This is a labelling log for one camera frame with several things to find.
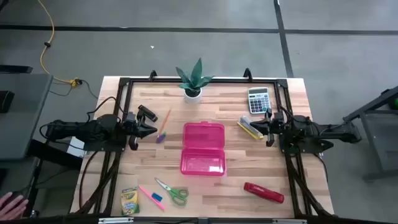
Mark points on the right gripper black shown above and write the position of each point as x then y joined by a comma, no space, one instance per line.
275,129

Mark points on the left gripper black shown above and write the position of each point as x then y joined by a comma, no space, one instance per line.
133,130

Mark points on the purple green eraser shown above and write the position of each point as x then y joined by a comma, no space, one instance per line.
161,137

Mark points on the black stapler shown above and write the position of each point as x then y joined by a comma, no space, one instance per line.
149,114

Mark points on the orange pencil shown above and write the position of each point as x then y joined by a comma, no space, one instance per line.
166,122

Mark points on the pink plastic pencil case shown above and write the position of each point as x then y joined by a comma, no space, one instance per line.
203,137

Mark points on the pink pen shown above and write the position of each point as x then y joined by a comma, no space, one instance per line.
146,193

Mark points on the blue eraser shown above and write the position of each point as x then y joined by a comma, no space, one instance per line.
157,197

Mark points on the yellow green crayon box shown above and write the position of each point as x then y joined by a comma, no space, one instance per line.
129,202

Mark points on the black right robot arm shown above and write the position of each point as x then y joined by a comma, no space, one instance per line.
326,130

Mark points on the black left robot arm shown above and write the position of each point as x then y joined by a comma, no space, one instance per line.
93,130

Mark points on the grey desk calculator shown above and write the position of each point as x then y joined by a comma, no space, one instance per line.
259,101

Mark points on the white plant pot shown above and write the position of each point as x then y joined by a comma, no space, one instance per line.
192,99

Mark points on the red stapler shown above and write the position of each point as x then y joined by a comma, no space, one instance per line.
264,193

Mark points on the white power supply box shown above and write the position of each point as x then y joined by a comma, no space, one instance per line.
76,147

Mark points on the green snake plant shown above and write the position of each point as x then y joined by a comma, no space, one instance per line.
196,76

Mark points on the dark grey side table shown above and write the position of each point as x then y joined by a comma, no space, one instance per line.
382,140

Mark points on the grey office desk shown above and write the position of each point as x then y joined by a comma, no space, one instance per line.
25,118

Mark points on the black box device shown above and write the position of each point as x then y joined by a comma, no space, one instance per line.
6,101

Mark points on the black monitor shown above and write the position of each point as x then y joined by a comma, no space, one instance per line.
15,69

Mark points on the person's hand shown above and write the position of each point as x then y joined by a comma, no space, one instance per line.
12,208

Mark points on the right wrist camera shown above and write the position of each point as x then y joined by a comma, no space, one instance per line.
277,117

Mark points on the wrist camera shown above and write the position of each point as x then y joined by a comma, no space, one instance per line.
131,117
277,117

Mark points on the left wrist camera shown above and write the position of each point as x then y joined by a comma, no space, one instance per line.
131,117

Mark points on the black aluminium table frame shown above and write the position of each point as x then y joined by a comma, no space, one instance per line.
233,81

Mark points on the silver metal bracket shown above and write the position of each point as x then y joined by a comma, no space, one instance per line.
289,221
115,220

